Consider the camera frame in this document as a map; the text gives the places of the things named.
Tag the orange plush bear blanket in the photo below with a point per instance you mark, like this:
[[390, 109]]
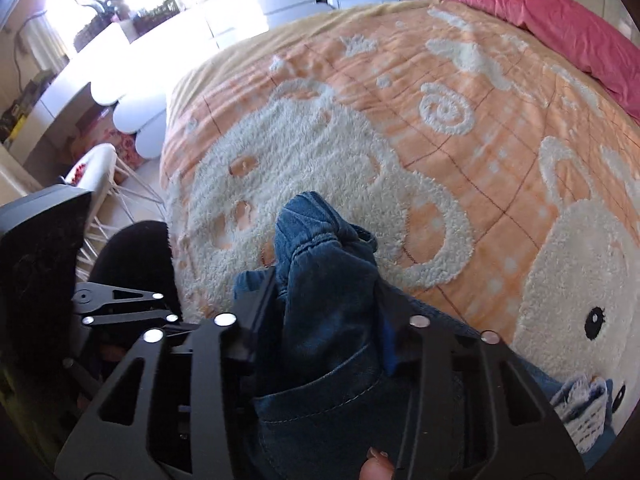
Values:
[[500, 182]]

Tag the pink duvet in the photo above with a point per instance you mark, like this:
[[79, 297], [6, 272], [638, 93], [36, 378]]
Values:
[[590, 43]]

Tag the blue denim pants with lace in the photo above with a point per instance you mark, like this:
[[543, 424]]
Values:
[[320, 396]]

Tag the person's right hand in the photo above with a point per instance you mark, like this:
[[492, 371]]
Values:
[[377, 466]]

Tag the white chair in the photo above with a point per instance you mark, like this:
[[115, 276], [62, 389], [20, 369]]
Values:
[[119, 197]]

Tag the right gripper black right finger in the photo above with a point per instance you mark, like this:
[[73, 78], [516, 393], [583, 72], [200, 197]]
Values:
[[474, 411]]

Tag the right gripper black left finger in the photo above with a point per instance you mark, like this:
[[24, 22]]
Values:
[[166, 412]]

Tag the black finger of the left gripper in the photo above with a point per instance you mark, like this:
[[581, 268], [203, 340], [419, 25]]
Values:
[[94, 296], [130, 317]]

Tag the white cloud shaped desk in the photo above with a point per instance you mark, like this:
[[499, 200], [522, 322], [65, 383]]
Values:
[[135, 77]]

